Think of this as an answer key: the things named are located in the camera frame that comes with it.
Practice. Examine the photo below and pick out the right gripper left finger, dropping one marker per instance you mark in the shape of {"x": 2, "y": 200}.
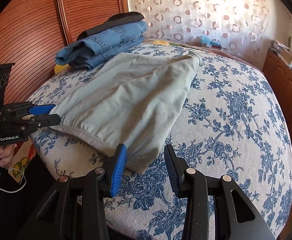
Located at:
{"x": 102, "y": 182}

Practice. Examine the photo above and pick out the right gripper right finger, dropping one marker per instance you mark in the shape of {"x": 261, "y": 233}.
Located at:
{"x": 187, "y": 182}

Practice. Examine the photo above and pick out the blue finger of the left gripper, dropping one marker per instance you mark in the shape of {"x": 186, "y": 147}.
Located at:
{"x": 40, "y": 109}
{"x": 46, "y": 120}

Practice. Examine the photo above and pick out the olive green pants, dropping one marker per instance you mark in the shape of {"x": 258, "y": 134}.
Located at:
{"x": 133, "y": 100}

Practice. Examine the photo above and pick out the person's left hand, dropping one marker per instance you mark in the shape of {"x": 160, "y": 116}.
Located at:
{"x": 6, "y": 155}

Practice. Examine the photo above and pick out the yellow plush toy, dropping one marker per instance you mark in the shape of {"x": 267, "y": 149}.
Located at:
{"x": 60, "y": 68}

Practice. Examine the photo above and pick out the folded blue jeans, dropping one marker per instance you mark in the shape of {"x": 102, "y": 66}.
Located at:
{"x": 96, "y": 49}

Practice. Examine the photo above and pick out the wooden slatted wardrobe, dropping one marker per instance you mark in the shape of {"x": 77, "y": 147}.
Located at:
{"x": 33, "y": 31}

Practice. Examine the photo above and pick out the folded black garment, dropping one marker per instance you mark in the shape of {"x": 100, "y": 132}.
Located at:
{"x": 113, "y": 21}

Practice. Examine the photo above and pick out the colourful floral blanket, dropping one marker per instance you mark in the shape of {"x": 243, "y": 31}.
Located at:
{"x": 205, "y": 49}

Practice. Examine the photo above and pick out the wooden sideboard cabinet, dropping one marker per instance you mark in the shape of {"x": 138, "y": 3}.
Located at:
{"x": 279, "y": 76}

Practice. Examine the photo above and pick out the cardboard box with blue items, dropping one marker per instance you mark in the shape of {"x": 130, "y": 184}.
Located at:
{"x": 207, "y": 42}

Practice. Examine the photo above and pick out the cardboard box on sideboard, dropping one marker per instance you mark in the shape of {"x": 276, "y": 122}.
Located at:
{"x": 287, "y": 56}

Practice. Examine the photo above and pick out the circle pattern sheer curtain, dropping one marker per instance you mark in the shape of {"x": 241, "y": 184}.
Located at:
{"x": 236, "y": 25}

